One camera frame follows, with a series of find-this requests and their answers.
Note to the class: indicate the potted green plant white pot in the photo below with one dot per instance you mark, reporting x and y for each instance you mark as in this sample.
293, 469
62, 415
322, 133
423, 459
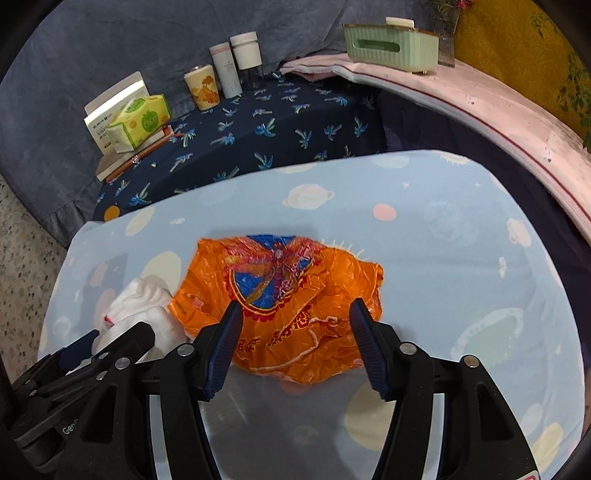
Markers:
573, 94

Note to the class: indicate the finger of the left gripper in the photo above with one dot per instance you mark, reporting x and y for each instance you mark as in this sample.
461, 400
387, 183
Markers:
79, 350

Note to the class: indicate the white tissue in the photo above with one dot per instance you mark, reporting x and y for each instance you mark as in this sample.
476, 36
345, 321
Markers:
140, 301

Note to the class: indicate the pink bed sheet cloth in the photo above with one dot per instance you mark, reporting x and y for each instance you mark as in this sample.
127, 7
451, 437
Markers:
536, 139

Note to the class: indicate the cream orange printed cup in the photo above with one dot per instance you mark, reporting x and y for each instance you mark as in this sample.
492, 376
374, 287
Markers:
200, 81

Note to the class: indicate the white jar dark base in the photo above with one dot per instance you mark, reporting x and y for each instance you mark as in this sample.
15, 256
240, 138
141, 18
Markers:
245, 47

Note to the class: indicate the orange snack wrapper blue logo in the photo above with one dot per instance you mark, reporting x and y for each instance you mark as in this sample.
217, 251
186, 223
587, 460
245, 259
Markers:
295, 295

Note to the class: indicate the green tissue box holder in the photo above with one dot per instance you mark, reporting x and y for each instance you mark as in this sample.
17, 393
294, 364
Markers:
400, 47

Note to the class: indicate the glass vase red flowers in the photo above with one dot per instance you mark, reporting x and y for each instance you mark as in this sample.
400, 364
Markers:
445, 16

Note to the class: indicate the green tissue pack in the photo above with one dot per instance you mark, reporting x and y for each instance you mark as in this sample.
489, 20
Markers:
138, 120

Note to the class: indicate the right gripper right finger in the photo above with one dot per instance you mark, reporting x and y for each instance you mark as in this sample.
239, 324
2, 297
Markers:
481, 437

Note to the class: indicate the blue grey backdrop cloth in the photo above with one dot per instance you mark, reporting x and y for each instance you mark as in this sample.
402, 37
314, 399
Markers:
57, 56

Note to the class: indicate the navy patterned cloth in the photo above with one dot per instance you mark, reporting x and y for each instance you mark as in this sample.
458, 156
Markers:
287, 121

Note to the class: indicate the white cardboard box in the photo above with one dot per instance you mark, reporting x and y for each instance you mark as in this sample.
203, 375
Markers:
101, 110

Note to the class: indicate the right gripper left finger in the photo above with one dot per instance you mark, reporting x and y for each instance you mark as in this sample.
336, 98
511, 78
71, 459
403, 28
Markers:
112, 438

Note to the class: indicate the mustard yellow backdrop cloth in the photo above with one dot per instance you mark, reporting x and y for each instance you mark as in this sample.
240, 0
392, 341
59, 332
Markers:
497, 38

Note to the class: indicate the tall white bottle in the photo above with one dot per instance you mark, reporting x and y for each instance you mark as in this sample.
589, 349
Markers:
224, 65

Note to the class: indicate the brown pencil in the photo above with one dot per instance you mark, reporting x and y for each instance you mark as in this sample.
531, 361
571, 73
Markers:
122, 165

